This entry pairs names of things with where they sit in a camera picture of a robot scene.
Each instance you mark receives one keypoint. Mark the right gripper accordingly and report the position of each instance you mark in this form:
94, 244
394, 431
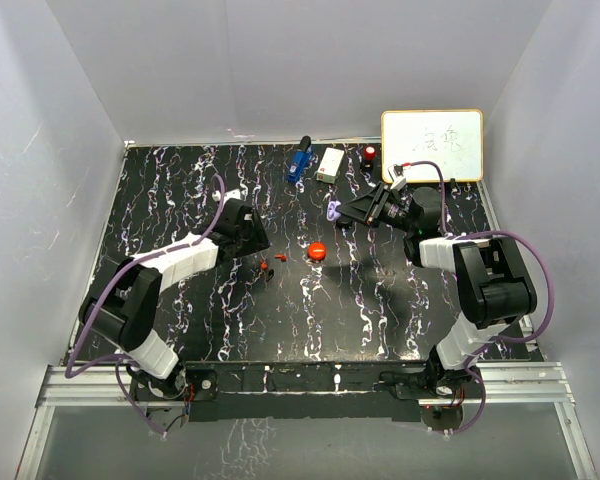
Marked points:
367, 208

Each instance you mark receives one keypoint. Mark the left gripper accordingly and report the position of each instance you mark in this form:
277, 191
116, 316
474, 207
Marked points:
258, 241

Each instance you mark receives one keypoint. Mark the purple earbud case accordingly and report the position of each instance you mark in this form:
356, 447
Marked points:
332, 213

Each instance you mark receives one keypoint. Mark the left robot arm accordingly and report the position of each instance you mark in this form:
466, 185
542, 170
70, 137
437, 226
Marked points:
122, 301

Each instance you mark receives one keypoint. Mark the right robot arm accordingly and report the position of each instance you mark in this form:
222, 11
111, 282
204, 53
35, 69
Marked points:
493, 283

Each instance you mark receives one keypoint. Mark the orange earbud case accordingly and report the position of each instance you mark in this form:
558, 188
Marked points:
316, 251

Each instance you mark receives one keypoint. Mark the white box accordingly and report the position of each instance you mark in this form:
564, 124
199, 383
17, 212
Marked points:
328, 169

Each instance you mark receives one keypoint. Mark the red black button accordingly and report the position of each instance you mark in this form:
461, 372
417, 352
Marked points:
368, 159

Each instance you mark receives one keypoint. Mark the blue black tool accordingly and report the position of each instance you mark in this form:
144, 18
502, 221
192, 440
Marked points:
300, 160

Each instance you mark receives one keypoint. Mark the white whiteboard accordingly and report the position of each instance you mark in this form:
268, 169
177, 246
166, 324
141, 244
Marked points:
452, 139

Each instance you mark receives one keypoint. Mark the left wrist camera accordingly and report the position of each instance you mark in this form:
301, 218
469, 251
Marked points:
230, 194

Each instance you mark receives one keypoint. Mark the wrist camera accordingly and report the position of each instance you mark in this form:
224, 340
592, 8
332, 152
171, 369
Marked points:
396, 177
230, 194

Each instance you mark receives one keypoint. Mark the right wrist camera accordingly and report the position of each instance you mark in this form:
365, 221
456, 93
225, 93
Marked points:
396, 177

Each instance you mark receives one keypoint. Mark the aluminium rail frame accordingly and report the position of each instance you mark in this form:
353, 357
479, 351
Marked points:
218, 391

